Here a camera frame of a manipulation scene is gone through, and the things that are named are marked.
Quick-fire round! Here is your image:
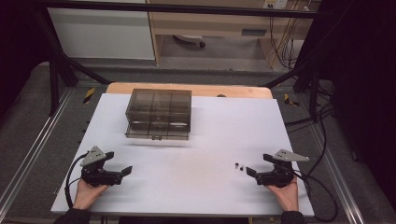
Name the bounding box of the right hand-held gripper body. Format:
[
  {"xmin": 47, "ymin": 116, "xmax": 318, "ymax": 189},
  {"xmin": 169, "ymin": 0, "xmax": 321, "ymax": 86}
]
[{"xmin": 255, "ymin": 148, "xmax": 310, "ymax": 189}]

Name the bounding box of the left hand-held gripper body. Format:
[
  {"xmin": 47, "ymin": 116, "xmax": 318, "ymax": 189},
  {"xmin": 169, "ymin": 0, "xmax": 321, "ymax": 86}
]
[{"xmin": 79, "ymin": 146, "xmax": 123, "ymax": 188}]

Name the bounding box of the person's left hand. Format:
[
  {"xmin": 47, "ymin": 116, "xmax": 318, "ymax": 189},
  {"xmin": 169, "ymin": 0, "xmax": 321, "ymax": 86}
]
[{"xmin": 73, "ymin": 179, "xmax": 110, "ymax": 211}]

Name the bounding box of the person's right hand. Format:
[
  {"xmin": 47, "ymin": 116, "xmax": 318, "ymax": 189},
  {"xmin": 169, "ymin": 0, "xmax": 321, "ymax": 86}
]
[{"xmin": 265, "ymin": 175, "xmax": 300, "ymax": 213}]

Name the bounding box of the smoky translucent drawer box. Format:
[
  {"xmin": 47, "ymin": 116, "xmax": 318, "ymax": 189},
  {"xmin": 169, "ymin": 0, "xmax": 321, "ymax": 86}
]
[{"xmin": 124, "ymin": 88, "xmax": 193, "ymax": 142}]

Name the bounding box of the wooden table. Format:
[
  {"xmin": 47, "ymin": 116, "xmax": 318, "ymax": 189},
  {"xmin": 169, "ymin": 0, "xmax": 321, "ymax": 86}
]
[{"xmin": 106, "ymin": 81, "xmax": 274, "ymax": 100}]

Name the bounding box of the white cabinet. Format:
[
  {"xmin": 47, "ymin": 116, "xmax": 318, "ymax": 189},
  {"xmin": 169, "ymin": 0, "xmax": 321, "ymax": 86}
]
[{"xmin": 47, "ymin": 7, "xmax": 156, "ymax": 61}]

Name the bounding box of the black curtain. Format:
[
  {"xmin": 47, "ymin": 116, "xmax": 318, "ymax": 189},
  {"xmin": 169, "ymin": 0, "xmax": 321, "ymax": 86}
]
[
  {"xmin": 0, "ymin": 0, "xmax": 53, "ymax": 117},
  {"xmin": 310, "ymin": 0, "xmax": 396, "ymax": 213}
]

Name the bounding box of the office chair base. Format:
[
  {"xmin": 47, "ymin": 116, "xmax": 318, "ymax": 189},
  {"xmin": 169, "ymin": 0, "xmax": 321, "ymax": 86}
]
[{"xmin": 173, "ymin": 34, "xmax": 206, "ymax": 49}]

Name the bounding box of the light wooden desk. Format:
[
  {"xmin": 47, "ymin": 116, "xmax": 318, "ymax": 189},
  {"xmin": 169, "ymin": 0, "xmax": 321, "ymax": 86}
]
[{"xmin": 145, "ymin": 0, "xmax": 322, "ymax": 68}]

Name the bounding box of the white power socket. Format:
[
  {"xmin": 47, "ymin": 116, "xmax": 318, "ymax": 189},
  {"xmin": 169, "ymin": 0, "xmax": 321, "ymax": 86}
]
[{"xmin": 262, "ymin": 0, "xmax": 290, "ymax": 10}]

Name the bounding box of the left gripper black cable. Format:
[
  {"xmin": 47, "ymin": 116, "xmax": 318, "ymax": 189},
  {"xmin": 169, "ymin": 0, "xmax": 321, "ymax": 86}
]
[{"xmin": 64, "ymin": 151, "xmax": 90, "ymax": 210}]

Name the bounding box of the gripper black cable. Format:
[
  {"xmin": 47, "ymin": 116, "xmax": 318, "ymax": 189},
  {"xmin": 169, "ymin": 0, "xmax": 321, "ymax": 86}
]
[
  {"xmin": 64, "ymin": 151, "xmax": 90, "ymax": 210},
  {"xmin": 292, "ymin": 104, "xmax": 340, "ymax": 223}
]

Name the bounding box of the aluminium floor rail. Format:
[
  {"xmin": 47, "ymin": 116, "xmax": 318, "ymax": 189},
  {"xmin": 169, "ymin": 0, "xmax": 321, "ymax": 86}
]
[
  {"xmin": 306, "ymin": 120, "xmax": 366, "ymax": 224},
  {"xmin": 0, "ymin": 88, "xmax": 75, "ymax": 207}
]

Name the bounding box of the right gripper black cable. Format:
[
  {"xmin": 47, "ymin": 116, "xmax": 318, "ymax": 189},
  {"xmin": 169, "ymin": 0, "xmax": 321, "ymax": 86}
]
[{"xmin": 292, "ymin": 104, "xmax": 340, "ymax": 223}]

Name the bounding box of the black frame post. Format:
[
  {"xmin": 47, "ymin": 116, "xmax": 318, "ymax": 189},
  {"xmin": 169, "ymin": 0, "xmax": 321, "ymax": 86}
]
[
  {"xmin": 49, "ymin": 56, "xmax": 61, "ymax": 117},
  {"xmin": 309, "ymin": 67, "xmax": 320, "ymax": 123}
]

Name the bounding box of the black frame diagonal strut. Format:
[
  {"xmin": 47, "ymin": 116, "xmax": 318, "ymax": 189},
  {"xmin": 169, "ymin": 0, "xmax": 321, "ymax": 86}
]
[
  {"xmin": 32, "ymin": 8, "xmax": 110, "ymax": 85},
  {"xmin": 263, "ymin": 61, "xmax": 316, "ymax": 90}
]

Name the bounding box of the bundle of hanging cables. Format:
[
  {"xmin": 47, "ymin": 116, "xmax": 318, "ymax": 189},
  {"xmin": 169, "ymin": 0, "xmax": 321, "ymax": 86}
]
[{"xmin": 268, "ymin": 14, "xmax": 308, "ymax": 71}]

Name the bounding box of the black frame crossbeam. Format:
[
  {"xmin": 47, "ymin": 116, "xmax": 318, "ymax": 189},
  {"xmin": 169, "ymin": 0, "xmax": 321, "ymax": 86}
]
[{"xmin": 39, "ymin": 0, "xmax": 319, "ymax": 20}]

